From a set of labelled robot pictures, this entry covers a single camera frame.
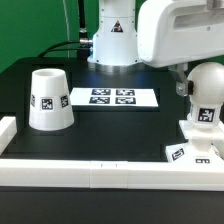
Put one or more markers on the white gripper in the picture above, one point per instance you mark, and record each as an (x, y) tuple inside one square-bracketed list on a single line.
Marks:
[(171, 32)]

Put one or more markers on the white lamp bulb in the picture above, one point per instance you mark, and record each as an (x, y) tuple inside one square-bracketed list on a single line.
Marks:
[(208, 95)]

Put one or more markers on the white lamp base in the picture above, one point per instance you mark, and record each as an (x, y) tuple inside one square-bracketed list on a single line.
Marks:
[(202, 146)]

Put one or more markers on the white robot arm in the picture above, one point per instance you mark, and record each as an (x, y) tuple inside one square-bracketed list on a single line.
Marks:
[(115, 44)]

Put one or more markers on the white lamp shade cone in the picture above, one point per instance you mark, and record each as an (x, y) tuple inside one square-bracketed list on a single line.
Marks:
[(50, 105)]

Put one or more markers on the white marker sheet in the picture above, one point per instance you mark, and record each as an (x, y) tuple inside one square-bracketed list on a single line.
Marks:
[(113, 97)]

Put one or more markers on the white left fence block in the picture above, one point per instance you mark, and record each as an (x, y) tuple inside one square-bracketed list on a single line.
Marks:
[(8, 130)]

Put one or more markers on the white front fence wall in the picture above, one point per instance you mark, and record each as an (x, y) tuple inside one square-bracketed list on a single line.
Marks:
[(107, 174)]

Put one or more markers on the black upright cable connector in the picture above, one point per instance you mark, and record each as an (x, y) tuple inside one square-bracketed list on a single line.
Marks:
[(83, 51)]

